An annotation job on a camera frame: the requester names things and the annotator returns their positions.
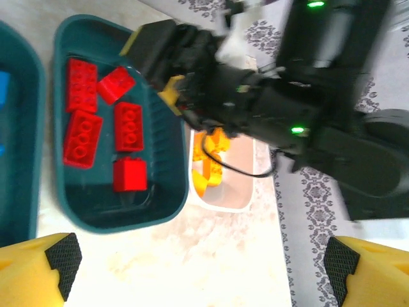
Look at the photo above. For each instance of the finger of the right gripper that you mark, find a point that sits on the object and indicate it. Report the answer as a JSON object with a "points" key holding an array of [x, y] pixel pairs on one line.
{"points": [[153, 51], [171, 94]]}

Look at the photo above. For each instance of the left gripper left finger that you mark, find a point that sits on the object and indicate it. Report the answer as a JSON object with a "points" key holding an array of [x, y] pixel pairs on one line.
{"points": [[25, 275]]}

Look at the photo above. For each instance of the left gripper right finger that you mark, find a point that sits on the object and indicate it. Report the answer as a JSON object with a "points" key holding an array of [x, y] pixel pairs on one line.
{"points": [[380, 278]]}

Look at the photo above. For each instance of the red square lego brick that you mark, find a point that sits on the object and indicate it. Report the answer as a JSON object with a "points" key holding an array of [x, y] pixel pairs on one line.
{"points": [[115, 84], [130, 175]]}

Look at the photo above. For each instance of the red long lego brick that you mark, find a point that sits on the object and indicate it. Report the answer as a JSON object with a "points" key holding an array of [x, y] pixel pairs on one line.
{"points": [[128, 127], [82, 142], [81, 84]]}

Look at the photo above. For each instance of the orange long lego brick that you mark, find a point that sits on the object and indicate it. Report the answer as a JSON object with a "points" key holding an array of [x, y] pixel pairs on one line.
{"points": [[198, 148]]}

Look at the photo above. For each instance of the blue lego brick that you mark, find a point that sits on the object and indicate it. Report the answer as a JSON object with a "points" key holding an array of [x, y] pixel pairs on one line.
{"points": [[4, 86]]}

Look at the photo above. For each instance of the dark teal plastic container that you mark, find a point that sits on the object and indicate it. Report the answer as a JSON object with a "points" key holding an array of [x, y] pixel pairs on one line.
{"points": [[30, 128], [166, 179]]}

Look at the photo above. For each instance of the white plastic container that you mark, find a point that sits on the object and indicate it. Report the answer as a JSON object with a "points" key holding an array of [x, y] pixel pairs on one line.
{"points": [[236, 179]]}

